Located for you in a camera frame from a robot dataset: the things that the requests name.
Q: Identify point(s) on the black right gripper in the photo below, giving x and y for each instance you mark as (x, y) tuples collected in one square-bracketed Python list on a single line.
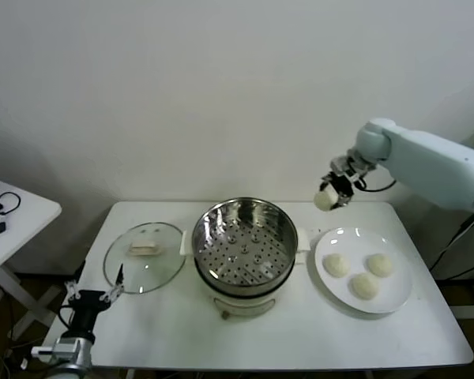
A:
[(343, 184)]

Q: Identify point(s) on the white side table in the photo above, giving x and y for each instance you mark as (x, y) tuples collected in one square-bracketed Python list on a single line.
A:
[(23, 213)]

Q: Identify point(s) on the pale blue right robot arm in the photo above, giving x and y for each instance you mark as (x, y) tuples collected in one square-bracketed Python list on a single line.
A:
[(426, 166)]

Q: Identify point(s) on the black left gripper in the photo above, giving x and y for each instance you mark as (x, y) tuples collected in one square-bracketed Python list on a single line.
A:
[(85, 308)]

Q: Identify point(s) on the large white round plate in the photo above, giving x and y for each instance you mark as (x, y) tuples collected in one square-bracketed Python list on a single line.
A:
[(383, 292)]

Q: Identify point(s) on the stainless steel steamer pot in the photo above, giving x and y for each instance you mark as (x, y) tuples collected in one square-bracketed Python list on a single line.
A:
[(245, 233)]

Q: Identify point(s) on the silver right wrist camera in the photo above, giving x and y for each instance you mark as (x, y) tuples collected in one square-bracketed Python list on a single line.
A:
[(344, 165)]

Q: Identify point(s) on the white steamed baozi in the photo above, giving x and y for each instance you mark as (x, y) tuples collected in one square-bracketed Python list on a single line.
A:
[(337, 265), (324, 200), (363, 286), (379, 264)]

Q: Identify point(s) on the round glass pot lid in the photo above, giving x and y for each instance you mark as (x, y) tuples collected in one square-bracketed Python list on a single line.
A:
[(142, 272)]

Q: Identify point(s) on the white electric cooker base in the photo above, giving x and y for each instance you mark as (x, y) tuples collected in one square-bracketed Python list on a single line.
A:
[(245, 306)]

